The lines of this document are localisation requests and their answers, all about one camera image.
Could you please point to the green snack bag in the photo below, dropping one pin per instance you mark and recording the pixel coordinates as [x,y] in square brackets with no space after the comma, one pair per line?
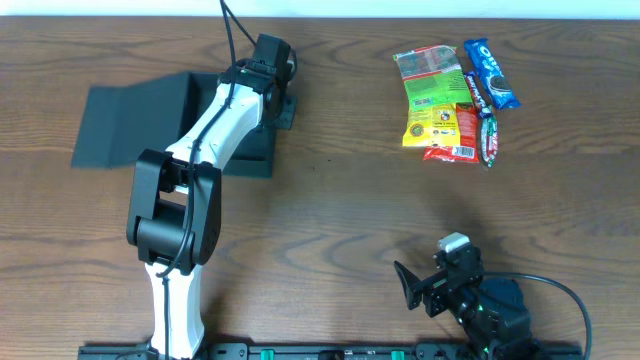
[432,76]

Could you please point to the black gift box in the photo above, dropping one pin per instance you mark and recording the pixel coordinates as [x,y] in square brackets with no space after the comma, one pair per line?
[120,122]

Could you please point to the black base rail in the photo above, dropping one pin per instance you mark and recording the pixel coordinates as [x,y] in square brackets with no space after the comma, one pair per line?
[241,351]

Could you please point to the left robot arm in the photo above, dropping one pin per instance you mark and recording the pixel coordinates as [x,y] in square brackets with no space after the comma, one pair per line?
[175,212]

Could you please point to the blue Oreo cookie pack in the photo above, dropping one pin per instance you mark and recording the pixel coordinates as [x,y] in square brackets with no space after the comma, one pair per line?
[490,73]

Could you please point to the red green candy pack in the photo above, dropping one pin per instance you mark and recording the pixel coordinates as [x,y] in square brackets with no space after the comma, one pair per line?
[489,141]

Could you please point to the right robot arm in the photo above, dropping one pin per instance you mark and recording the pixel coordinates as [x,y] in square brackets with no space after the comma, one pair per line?
[490,311]

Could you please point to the yellow snack bag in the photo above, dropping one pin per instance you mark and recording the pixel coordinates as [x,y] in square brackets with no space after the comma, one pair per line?
[434,126]

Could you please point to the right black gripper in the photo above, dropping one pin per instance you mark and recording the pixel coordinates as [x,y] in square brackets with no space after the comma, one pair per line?
[432,289]

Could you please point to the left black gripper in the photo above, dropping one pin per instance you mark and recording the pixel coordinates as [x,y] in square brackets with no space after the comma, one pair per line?
[286,111]

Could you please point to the purple Dairy Milk bar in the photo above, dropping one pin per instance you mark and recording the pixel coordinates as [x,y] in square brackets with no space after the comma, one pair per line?
[483,109]

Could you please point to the red snack bag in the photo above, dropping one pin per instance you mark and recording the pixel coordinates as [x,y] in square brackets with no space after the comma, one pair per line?
[462,147]

